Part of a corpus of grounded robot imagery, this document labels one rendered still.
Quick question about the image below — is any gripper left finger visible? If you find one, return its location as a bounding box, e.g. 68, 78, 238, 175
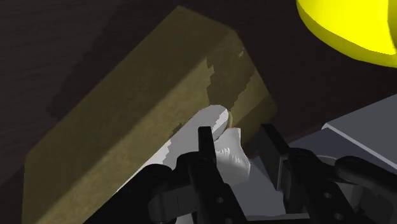
83, 126, 249, 224

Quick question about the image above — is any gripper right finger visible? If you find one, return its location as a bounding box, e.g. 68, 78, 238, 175
258, 123, 397, 224

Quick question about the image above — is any white curved utensil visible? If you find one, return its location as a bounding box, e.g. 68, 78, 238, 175
116, 104, 251, 193

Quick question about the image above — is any grey flat box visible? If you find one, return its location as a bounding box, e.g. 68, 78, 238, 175
230, 93, 397, 224

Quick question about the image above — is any olive cardboard box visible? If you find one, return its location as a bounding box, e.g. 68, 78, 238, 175
21, 4, 279, 224

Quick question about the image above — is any yellow bowl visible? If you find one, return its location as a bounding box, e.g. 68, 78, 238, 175
295, 0, 397, 68

